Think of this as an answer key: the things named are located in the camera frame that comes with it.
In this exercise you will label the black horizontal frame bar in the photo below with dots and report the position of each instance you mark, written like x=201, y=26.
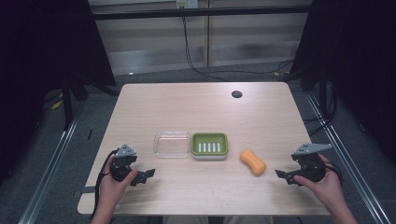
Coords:
x=199, y=12

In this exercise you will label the black curtain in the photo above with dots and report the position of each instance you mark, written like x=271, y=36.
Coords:
x=355, y=62
x=46, y=46

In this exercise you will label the orange soap bar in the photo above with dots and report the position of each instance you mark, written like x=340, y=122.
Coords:
x=252, y=162

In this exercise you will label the clear plastic soap dish lid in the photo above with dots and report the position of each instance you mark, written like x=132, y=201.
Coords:
x=171, y=144

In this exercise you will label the person's right hand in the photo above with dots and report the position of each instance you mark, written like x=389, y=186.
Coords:
x=327, y=186

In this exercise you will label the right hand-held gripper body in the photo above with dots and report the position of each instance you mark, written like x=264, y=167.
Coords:
x=309, y=163

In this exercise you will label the green soap dish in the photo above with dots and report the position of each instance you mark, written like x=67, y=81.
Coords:
x=209, y=146

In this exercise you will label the aluminium floor rail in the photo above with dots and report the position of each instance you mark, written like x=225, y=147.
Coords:
x=345, y=161
x=46, y=177

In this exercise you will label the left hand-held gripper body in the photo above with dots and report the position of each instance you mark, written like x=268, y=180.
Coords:
x=122, y=161

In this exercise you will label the person's left hand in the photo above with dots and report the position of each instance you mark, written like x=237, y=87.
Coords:
x=112, y=189

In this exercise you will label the grey tape strip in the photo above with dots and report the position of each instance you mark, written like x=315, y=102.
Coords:
x=88, y=189

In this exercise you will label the black metal stand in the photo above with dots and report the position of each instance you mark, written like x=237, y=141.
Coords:
x=67, y=102

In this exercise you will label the white wall power outlet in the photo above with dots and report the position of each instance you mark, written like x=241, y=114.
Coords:
x=187, y=3

